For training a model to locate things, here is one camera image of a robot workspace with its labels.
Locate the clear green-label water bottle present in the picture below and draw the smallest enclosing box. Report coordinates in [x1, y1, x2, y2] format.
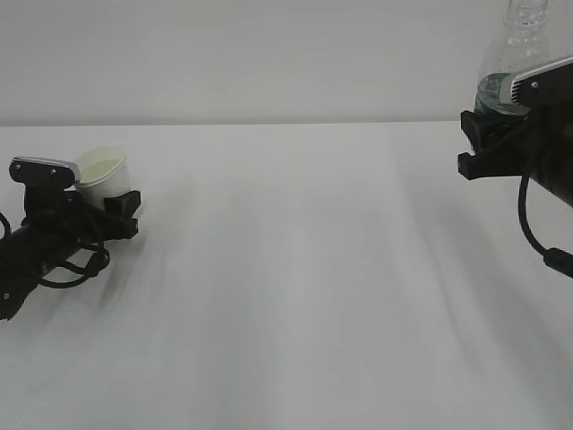
[474, 1, 550, 116]

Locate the white paper cup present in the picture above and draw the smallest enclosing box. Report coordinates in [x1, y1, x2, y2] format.
[75, 146, 131, 210]

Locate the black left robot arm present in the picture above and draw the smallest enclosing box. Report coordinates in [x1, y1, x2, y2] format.
[1, 187, 141, 320]

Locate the black left camera cable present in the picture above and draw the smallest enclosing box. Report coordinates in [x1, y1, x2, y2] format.
[0, 210, 111, 288]

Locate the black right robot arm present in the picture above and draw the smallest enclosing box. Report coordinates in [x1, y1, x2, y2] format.
[458, 110, 572, 205]

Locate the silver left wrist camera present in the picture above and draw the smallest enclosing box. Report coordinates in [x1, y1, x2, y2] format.
[9, 157, 81, 190]

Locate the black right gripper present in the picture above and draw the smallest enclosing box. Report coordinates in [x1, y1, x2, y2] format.
[458, 105, 572, 182]

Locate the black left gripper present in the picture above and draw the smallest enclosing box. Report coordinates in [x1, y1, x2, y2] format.
[21, 186, 141, 255]

